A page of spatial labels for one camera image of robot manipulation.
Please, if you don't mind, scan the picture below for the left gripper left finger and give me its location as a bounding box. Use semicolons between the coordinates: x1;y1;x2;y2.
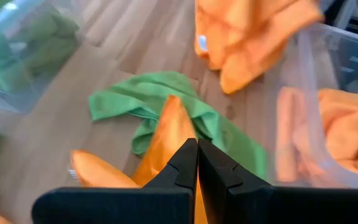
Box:
31;138;199;224

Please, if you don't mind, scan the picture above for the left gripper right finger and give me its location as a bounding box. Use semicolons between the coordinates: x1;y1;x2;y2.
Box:
198;138;358;224

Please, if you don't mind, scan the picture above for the green microfiber towel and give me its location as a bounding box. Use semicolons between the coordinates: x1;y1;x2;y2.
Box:
88;70;269;182
0;0;54;108
17;11;81;82

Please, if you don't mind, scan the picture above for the clear plastic bin, paper label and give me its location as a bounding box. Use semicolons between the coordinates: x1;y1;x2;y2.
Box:
0;0;82;118

